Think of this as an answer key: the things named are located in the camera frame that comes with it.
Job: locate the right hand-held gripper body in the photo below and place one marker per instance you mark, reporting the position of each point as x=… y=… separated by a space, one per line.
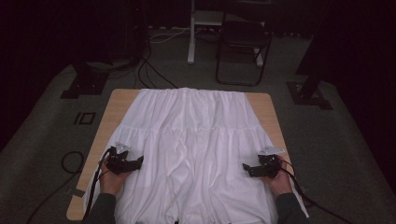
x=271 y=166

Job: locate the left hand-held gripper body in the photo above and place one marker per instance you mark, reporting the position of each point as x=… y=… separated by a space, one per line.
x=116 y=163

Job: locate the white skirt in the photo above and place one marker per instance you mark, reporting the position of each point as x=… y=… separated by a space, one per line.
x=193 y=140

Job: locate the person's right hand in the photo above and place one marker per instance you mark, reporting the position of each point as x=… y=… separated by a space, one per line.
x=281 y=185

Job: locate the person's left hand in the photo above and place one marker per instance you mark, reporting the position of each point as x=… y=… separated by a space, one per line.
x=109 y=183

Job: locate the black stand base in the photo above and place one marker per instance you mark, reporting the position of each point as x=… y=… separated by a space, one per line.
x=88 y=84
x=306 y=93

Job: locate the dark equipment tower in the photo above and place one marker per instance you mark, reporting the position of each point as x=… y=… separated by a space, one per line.
x=137 y=31

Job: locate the black folding chair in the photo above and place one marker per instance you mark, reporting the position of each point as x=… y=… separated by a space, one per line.
x=244 y=34

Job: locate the white metal desk frame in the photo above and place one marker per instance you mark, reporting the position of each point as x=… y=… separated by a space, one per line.
x=191 y=46

